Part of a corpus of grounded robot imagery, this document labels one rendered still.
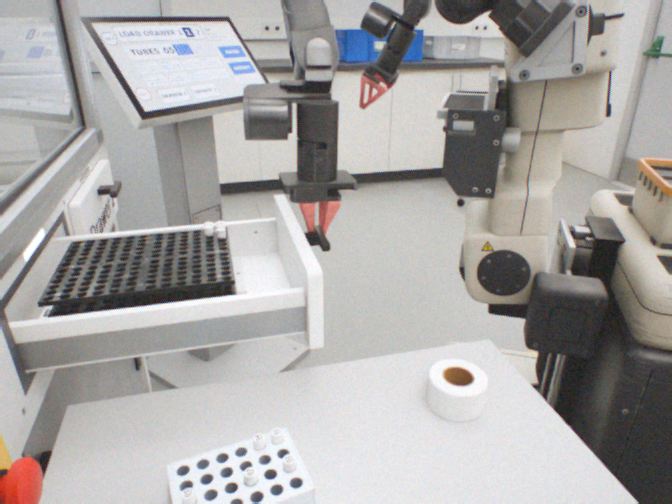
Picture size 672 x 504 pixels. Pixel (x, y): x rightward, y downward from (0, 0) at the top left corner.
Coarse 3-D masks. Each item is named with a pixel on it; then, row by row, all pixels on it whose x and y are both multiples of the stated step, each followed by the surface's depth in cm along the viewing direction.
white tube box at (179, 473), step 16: (288, 432) 52; (224, 448) 50; (240, 448) 50; (272, 448) 50; (288, 448) 50; (176, 464) 48; (192, 464) 48; (208, 464) 49; (224, 464) 48; (240, 464) 48; (256, 464) 48; (272, 464) 48; (176, 480) 46; (192, 480) 46; (208, 480) 48; (224, 480) 46; (240, 480) 46; (272, 480) 46; (288, 480) 46; (304, 480) 46; (176, 496) 45; (208, 496) 46; (224, 496) 45; (240, 496) 45; (256, 496) 46; (272, 496) 45; (288, 496) 45; (304, 496) 45
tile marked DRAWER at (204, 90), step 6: (192, 84) 139; (198, 84) 141; (204, 84) 142; (210, 84) 144; (192, 90) 139; (198, 90) 140; (204, 90) 142; (210, 90) 143; (216, 90) 145; (198, 96) 139; (204, 96) 141; (210, 96) 142
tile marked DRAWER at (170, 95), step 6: (156, 90) 130; (162, 90) 132; (168, 90) 133; (174, 90) 134; (180, 90) 136; (186, 90) 137; (162, 96) 131; (168, 96) 132; (174, 96) 133; (180, 96) 135; (186, 96) 136; (168, 102) 131; (174, 102) 133
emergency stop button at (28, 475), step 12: (12, 468) 36; (24, 468) 36; (36, 468) 37; (12, 480) 35; (24, 480) 35; (36, 480) 37; (0, 492) 35; (12, 492) 35; (24, 492) 35; (36, 492) 36
